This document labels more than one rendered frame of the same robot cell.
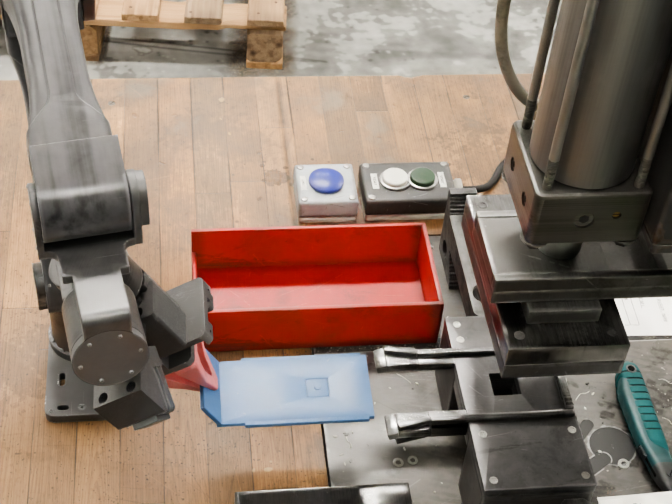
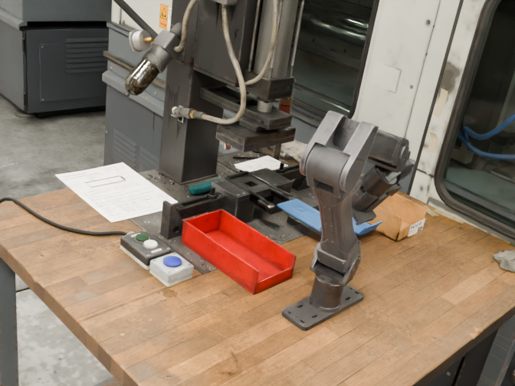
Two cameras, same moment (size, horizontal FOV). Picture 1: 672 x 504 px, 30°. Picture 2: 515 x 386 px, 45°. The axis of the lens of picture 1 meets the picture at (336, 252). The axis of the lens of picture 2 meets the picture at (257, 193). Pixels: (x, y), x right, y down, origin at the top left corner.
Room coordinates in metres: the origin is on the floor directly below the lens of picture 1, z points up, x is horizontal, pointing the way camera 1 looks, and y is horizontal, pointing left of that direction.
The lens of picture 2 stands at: (1.62, 0.99, 1.65)
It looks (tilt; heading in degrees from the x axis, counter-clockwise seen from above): 25 degrees down; 232
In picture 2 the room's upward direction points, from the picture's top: 9 degrees clockwise
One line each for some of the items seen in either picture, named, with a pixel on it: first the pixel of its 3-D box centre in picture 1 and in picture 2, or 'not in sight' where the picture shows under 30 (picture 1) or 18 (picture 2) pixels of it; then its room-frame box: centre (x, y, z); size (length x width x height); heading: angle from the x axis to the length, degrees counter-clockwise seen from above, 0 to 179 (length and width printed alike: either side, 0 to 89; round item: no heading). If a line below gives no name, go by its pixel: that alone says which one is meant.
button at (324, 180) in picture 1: (325, 183); (172, 263); (1.07, 0.02, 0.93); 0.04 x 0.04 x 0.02
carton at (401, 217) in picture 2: not in sight; (374, 206); (0.42, -0.03, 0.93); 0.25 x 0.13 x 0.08; 100
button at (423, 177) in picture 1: (422, 181); (142, 240); (1.09, -0.09, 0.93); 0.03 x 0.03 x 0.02
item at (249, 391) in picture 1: (285, 381); (310, 210); (0.71, 0.03, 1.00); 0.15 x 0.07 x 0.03; 100
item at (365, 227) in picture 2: not in sight; (349, 217); (0.54, 0.00, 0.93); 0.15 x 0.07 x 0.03; 99
